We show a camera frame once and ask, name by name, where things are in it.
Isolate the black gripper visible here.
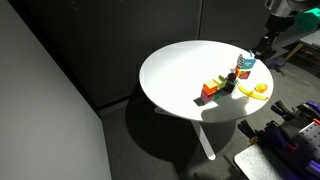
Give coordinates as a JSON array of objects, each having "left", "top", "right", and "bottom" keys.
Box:
[{"left": 252, "top": 14, "right": 297, "bottom": 60}]

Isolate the yellow-green toy block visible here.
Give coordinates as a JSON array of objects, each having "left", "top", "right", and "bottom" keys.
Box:
[{"left": 213, "top": 75, "right": 228, "bottom": 90}]

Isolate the orange toy block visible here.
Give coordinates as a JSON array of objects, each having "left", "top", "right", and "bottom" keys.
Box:
[{"left": 202, "top": 79, "right": 220, "bottom": 95}]

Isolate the magenta toy block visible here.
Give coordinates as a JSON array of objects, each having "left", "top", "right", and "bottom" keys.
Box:
[{"left": 200, "top": 90, "right": 216, "bottom": 103}]

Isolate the dark blue cloth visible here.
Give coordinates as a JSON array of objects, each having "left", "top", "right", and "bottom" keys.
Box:
[{"left": 264, "top": 55, "right": 288, "bottom": 72}]

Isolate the blue and white picture cube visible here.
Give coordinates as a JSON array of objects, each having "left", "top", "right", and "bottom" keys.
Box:
[{"left": 236, "top": 53, "right": 257, "bottom": 71}]

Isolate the wooden furniture leg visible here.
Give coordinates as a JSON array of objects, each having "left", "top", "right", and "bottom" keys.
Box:
[{"left": 284, "top": 42, "right": 303, "bottom": 62}]

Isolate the orange colourful picture cube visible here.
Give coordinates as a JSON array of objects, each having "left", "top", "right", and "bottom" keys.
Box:
[{"left": 234, "top": 65, "right": 252, "bottom": 80}]

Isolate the yellow-orange toy fruit ball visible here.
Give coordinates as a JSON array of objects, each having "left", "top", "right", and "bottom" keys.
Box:
[{"left": 254, "top": 82, "right": 269, "bottom": 94}]

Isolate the yellow toy banana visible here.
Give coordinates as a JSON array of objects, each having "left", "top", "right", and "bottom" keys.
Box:
[{"left": 237, "top": 84, "right": 270, "bottom": 102}]

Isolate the white cube with teal print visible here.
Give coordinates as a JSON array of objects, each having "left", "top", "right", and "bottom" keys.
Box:
[{"left": 222, "top": 79, "right": 240, "bottom": 94}]

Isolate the black purple bar clamp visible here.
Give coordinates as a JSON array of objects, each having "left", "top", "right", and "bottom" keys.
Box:
[
  {"left": 270, "top": 99, "right": 298, "bottom": 123},
  {"left": 299, "top": 156, "right": 320, "bottom": 180},
  {"left": 297, "top": 99, "right": 320, "bottom": 123},
  {"left": 237, "top": 118, "right": 294, "bottom": 153}
]

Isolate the white perforated breadboard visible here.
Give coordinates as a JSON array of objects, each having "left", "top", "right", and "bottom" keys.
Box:
[{"left": 293, "top": 121, "right": 320, "bottom": 163}]

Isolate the white table base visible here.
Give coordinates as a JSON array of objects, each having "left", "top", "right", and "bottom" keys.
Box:
[{"left": 153, "top": 105, "right": 217, "bottom": 162}]

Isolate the teal camera mount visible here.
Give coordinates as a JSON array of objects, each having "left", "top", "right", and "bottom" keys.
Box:
[{"left": 294, "top": 7, "right": 320, "bottom": 33}]

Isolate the grey metal base plate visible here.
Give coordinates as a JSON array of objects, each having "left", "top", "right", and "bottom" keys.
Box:
[{"left": 233, "top": 143, "right": 288, "bottom": 180}]

